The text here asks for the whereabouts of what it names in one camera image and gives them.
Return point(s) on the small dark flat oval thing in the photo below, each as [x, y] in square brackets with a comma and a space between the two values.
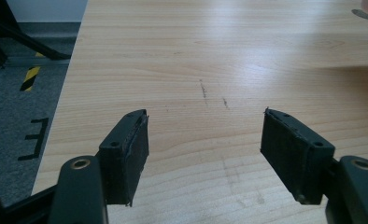
[363, 14]

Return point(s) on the black floor tape mark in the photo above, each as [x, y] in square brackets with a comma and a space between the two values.
[37, 137]

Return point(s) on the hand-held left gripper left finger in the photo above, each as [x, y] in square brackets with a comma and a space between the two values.
[123, 161]

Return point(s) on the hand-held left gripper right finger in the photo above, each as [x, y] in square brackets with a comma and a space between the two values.
[292, 155]

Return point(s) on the black metal stand leg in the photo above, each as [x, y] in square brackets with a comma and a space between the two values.
[23, 39]

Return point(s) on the yellow black striped floor tape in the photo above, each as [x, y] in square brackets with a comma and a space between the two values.
[30, 78]

